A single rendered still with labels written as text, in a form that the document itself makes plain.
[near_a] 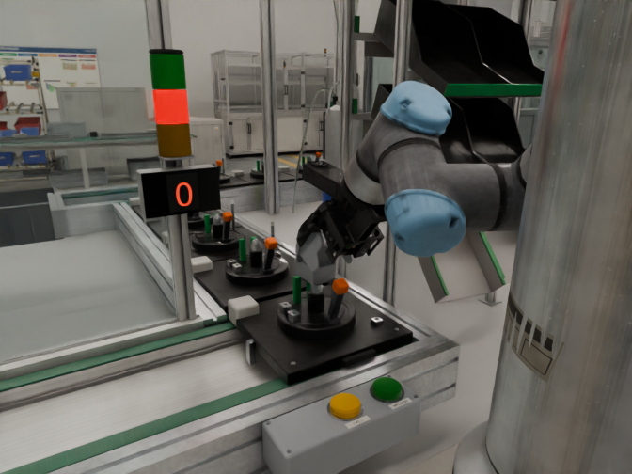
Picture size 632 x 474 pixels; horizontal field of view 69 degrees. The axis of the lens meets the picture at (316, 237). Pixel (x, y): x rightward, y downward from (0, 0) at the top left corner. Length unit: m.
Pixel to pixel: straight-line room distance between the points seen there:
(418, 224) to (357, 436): 0.30
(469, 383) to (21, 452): 0.69
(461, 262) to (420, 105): 0.48
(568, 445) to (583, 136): 0.13
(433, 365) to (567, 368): 0.57
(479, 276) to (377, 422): 0.42
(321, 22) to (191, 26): 3.14
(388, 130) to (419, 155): 0.05
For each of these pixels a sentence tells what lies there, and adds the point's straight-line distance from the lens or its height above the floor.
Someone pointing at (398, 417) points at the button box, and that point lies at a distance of 0.67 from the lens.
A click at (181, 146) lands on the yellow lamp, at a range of 0.76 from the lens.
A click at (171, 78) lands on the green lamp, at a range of 0.75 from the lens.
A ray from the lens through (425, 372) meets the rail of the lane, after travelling 0.79.
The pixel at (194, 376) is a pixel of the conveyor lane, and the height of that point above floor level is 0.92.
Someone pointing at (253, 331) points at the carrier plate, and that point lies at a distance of 0.81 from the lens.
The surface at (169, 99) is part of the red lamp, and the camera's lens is 0.75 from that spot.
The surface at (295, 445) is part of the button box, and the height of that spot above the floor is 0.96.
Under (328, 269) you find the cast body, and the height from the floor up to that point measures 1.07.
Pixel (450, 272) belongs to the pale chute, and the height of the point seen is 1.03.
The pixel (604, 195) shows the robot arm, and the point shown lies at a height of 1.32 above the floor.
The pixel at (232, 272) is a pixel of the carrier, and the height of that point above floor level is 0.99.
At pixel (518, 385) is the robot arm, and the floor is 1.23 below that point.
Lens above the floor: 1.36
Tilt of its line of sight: 18 degrees down
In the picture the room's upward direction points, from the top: straight up
